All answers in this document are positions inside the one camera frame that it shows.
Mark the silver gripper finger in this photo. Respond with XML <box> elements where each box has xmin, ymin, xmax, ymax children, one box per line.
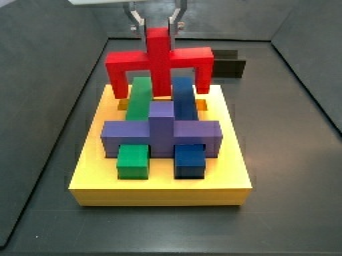
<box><xmin>168</xmin><ymin>0</ymin><xmax>186</xmax><ymax>48</ymax></box>
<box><xmin>122</xmin><ymin>1</ymin><xmax>145</xmax><ymax>49</ymax></box>

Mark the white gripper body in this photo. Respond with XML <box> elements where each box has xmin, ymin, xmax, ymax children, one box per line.
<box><xmin>68</xmin><ymin>0</ymin><xmax>146</xmax><ymax>5</ymax></box>

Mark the red cross-shaped block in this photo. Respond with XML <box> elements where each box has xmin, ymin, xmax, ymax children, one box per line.
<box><xmin>105</xmin><ymin>27</ymin><xmax>213</xmax><ymax>99</ymax></box>

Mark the yellow base board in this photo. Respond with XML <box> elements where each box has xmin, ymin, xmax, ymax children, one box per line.
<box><xmin>69</xmin><ymin>85</ymin><xmax>252</xmax><ymax>206</ymax></box>

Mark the purple cross-shaped block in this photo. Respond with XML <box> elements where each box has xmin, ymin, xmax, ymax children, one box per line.
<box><xmin>100</xmin><ymin>101</ymin><xmax>223</xmax><ymax>158</ymax></box>

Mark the blue long bar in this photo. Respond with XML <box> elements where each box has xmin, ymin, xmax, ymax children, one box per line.
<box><xmin>172</xmin><ymin>77</ymin><xmax>205</xmax><ymax>179</ymax></box>

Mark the green long bar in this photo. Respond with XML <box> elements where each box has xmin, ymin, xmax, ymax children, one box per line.
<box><xmin>116</xmin><ymin>77</ymin><xmax>152</xmax><ymax>180</ymax></box>

